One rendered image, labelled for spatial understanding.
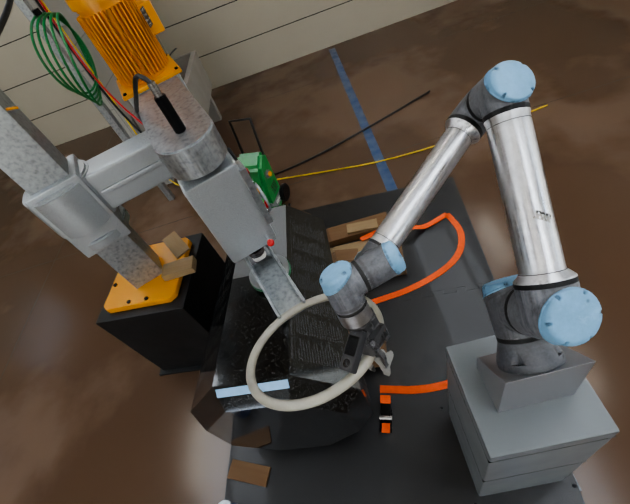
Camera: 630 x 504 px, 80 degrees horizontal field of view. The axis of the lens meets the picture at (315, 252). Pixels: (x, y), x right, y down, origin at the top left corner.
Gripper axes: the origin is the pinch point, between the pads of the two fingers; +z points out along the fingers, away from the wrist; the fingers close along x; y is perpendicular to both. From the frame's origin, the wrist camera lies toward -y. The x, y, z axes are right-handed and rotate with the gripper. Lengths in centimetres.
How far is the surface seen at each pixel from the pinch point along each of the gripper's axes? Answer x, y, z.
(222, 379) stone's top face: 79, -16, 15
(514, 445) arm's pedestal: -25, 15, 45
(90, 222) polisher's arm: 145, -1, -61
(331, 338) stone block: 56, 28, 31
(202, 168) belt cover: 53, 16, -67
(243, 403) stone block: 70, -18, 25
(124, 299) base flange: 177, -7, -10
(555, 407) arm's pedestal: -34, 32, 44
